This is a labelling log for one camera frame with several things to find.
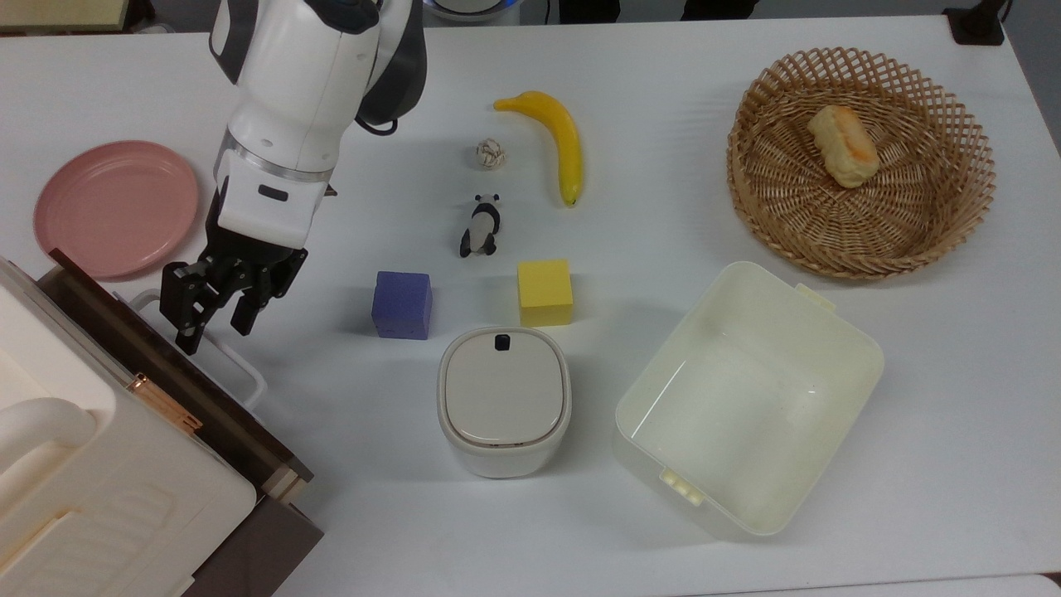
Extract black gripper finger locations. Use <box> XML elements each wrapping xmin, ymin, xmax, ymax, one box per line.
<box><xmin>159</xmin><ymin>259</ymin><xmax>223</xmax><ymax>357</ymax></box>
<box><xmin>230</xmin><ymin>265</ymin><xmax>288</xmax><ymax>337</ymax></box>

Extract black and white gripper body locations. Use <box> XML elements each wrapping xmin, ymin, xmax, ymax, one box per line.
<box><xmin>202</xmin><ymin>151</ymin><xmax>334</xmax><ymax>289</ymax></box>

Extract brown drawer with white handle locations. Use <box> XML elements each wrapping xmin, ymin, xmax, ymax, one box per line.
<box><xmin>37</xmin><ymin>248</ymin><xmax>315</xmax><ymax>503</ymax></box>

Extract white plastic drawer cabinet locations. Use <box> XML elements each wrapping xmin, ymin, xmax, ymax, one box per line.
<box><xmin>0</xmin><ymin>257</ymin><xmax>325</xmax><ymax>597</ymax></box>

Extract copper latch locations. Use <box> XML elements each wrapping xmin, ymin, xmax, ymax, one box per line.
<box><xmin>127</xmin><ymin>372</ymin><xmax>204</xmax><ymax>434</ymax></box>

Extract pink plate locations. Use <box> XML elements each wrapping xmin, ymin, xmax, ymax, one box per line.
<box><xmin>33</xmin><ymin>140</ymin><xmax>218</xmax><ymax>280</ymax></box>

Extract purple cube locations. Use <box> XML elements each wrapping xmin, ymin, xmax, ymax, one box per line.
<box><xmin>371</xmin><ymin>270</ymin><xmax>434</xmax><ymax>341</ymax></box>

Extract panda figurine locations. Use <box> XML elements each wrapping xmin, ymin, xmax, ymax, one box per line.
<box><xmin>459</xmin><ymin>193</ymin><xmax>503</xmax><ymax>259</ymax></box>

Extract white lidded bin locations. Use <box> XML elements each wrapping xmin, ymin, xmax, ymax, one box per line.
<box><xmin>437</xmin><ymin>326</ymin><xmax>573</xmax><ymax>479</ymax></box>

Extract yellow-topped side table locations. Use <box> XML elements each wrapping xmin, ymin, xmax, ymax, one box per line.
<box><xmin>0</xmin><ymin>0</ymin><xmax>157</xmax><ymax>35</ymax></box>

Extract yellow cube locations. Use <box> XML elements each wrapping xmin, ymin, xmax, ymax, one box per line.
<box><xmin>517</xmin><ymin>259</ymin><xmax>574</xmax><ymax>328</ymax></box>

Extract yellow banana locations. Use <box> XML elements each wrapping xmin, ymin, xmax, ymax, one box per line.
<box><xmin>493</xmin><ymin>90</ymin><xmax>584</xmax><ymax>208</ymax></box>

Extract black chair base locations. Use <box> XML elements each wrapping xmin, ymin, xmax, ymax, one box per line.
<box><xmin>560</xmin><ymin>0</ymin><xmax>623</xmax><ymax>25</ymax></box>
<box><xmin>680</xmin><ymin>0</ymin><xmax>760</xmax><ymax>22</ymax></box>

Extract cream plastic tub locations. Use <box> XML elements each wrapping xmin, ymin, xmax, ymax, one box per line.
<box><xmin>613</xmin><ymin>261</ymin><xmax>885</xmax><ymax>539</ymax></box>

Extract bread roll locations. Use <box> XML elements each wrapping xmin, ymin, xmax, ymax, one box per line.
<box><xmin>807</xmin><ymin>104</ymin><xmax>881</xmax><ymax>189</ymax></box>

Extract wicker basket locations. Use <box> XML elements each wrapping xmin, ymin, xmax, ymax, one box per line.
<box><xmin>727</xmin><ymin>46</ymin><xmax>996</xmax><ymax>280</ymax></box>

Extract black stand base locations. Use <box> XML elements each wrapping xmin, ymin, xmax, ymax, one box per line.
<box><xmin>943</xmin><ymin>0</ymin><xmax>1014</xmax><ymax>46</ymax></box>

